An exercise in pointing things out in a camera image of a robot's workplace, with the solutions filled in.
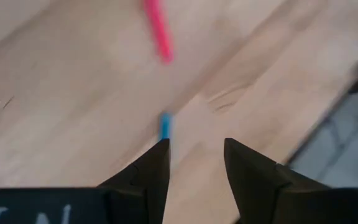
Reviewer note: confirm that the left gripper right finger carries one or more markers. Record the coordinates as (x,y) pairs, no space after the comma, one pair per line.
(253,186)

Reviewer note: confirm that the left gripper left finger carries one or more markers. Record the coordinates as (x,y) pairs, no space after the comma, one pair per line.
(145,193)

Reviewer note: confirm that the teal marker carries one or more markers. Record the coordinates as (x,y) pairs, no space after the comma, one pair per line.
(165,127)

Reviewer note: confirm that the pink marker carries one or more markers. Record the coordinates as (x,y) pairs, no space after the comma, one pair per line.
(158,31)

